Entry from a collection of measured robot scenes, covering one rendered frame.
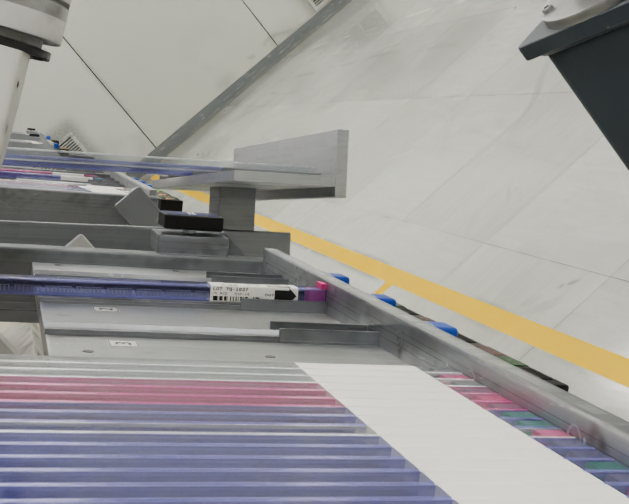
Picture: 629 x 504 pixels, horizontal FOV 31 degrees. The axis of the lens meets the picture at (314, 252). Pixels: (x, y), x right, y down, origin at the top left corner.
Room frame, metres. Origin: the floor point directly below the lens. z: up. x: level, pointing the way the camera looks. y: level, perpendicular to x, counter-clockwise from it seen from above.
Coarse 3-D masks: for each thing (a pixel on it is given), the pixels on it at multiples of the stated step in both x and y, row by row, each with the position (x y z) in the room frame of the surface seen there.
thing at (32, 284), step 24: (0, 288) 0.71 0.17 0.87; (24, 288) 0.71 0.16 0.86; (48, 288) 0.71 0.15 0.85; (72, 288) 0.71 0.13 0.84; (96, 288) 0.72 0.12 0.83; (120, 288) 0.72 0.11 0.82; (144, 288) 0.72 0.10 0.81; (168, 288) 0.72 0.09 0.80; (192, 288) 0.72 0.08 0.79; (312, 288) 0.73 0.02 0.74
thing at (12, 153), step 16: (16, 160) 1.04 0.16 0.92; (32, 160) 1.04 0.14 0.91; (48, 160) 1.04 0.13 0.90; (64, 160) 1.04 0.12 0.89; (80, 160) 1.04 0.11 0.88; (96, 160) 1.05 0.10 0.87; (112, 160) 1.05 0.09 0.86; (128, 160) 1.05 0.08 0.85; (144, 160) 1.06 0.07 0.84; (160, 160) 1.06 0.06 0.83; (176, 160) 1.06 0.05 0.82; (192, 160) 1.06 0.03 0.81; (208, 160) 1.07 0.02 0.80
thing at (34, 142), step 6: (30, 138) 5.87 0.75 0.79; (36, 138) 5.88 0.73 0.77; (12, 144) 5.19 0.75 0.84; (18, 144) 5.19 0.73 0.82; (24, 144) 5.19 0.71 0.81; (30, 144) 5.20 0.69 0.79; (36, 144) 5.20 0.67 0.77; (42, 144) 5.16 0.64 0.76; (48, 144) 5.16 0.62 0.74; (54, 144) 5.57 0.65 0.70; (66, 150) 5.53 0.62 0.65; (0, 324) 5.11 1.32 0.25; (6, 324) 5.12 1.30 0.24; (0, 330) 5.11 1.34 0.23
